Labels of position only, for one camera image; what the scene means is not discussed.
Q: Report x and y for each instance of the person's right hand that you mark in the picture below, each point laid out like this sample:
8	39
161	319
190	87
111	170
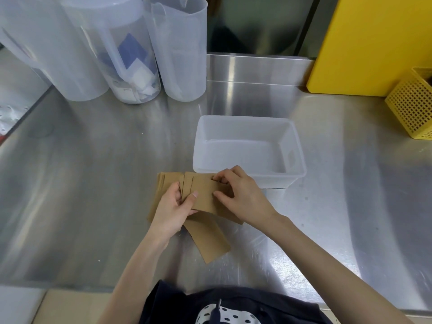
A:
249	202

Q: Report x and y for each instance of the person's left hand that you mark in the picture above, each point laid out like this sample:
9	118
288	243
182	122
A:
167	215

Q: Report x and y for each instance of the person's right thumb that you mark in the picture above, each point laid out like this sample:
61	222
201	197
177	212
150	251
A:
223	199

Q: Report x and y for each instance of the person's right middle finger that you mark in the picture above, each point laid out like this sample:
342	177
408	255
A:
239	170

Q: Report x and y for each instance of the person's left thumb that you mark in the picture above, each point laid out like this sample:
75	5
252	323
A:
189	202

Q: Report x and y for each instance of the brown paper bag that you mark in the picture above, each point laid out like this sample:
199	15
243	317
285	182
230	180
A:
211	241
160	187
206	195

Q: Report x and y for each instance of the person's left forearm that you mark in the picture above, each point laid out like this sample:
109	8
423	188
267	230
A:
135	283

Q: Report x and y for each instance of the person's right forearm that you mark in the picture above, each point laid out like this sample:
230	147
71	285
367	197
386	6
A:
337	269

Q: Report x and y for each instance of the translucent white plastic bin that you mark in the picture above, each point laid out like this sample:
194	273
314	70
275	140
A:
248	151

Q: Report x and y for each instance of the dark polka dot shirt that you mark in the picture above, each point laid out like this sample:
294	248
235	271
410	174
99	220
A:
243	308

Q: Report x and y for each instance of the pile of white paper pieces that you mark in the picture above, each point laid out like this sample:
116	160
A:
141	82

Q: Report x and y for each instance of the frosted plastic measuring jug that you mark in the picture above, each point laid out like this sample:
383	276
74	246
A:
180	50

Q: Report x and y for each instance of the beige cardboard box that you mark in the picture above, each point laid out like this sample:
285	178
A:
84	308

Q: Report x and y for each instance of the blue paper sheet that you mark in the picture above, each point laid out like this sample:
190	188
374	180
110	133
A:
133	50

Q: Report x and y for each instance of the yellow cutting board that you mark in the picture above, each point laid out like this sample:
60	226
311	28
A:
368	43

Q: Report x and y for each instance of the yellow perforated plastic basket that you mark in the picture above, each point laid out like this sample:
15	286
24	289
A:
411	104

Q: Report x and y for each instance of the large frosted plastic pitcher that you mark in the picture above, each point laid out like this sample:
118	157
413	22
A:
50	47

